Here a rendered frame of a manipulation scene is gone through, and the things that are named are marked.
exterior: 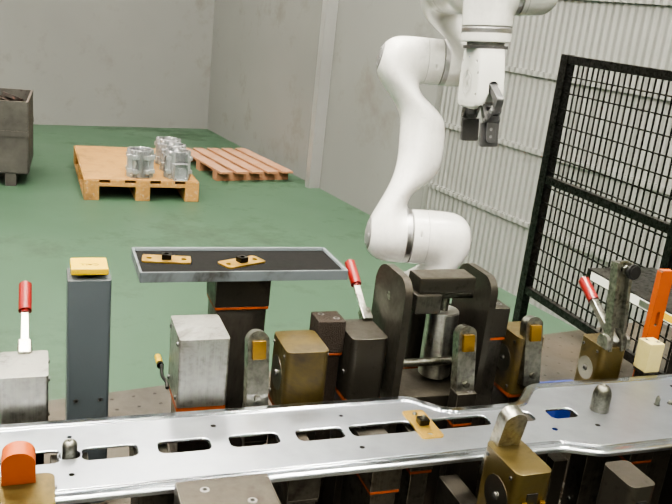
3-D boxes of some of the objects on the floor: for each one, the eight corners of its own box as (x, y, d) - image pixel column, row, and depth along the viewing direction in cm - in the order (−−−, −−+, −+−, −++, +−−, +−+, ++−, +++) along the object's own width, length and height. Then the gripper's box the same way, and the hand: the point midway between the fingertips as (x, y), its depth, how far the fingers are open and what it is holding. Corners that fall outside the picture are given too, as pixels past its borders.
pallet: (293, 182, 750) (294, 172, 747) (215, 183, 713) (216, 172, 710) (248, 157, 844) (248, 148, 841) (176, 157, 807) (177, 147, 804)
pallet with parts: (206, 201, 647) (209, 154, 635) (84, 201, 607) (85, 151, 596) (169, 164, 767) (171, 124, 756) (65, 162, 728) (65, 120, 717)
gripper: (528, 40, 126) (518, 150, 130) (488, 41, 142) (480, 138, 147) (483, 39, 125) (475, 149, 129) (448, 39, 141) (441, 137, 145)
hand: (478, 138), depth 137 cm, fingers open, 8 cm apart
